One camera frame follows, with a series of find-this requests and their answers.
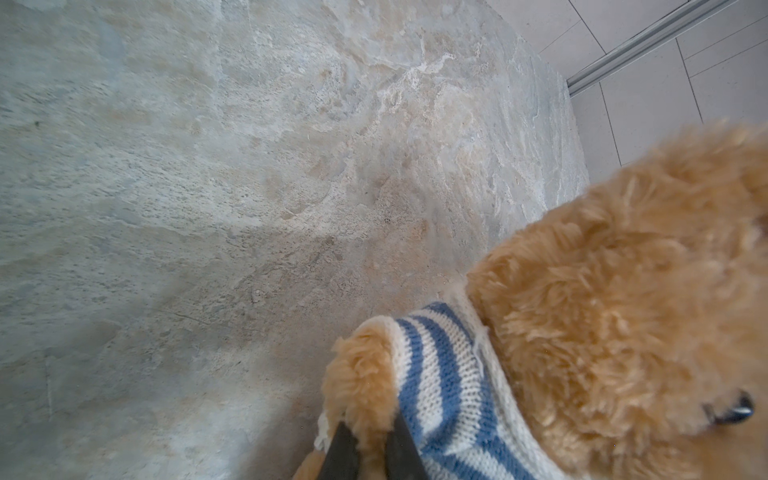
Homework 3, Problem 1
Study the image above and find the right aluminium corner post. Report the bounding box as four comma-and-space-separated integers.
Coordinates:
567, 0, 737, 97

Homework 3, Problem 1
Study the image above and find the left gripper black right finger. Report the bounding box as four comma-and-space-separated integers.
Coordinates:
385, 412, 429, 480

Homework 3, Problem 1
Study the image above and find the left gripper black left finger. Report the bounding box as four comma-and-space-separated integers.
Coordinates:
317, 422, 360, 480

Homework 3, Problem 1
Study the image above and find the blue white striped knit sweater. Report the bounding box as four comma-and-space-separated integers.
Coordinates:
314, 287, 577, 480

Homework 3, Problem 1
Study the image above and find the brown teddy bear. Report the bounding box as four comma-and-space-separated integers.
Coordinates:
296, 124, 767, 479

